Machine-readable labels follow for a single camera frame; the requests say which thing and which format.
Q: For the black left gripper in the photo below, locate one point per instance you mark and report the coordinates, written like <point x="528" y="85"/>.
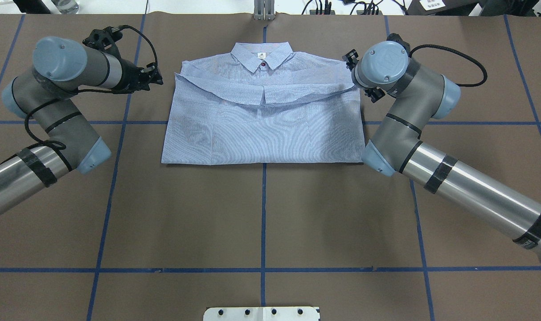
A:
<point x="130" y="77"/>

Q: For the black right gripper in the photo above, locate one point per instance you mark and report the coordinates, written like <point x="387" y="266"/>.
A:
<point x="377" y="94"/>

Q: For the light blue striped shirt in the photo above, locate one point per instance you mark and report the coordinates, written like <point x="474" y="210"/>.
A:
<point x="263" y="103"/>

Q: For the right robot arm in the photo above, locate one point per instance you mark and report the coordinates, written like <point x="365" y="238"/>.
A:
<point x="422" y="98"/>

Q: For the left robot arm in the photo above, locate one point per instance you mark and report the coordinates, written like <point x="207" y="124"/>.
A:
<point x="64" y="140"/>

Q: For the aluminium frame post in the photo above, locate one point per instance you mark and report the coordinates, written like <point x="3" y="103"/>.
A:
<point x="264" y="10"/>

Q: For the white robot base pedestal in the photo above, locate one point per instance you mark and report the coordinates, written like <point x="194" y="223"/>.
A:
<point x="277" y="313"/>

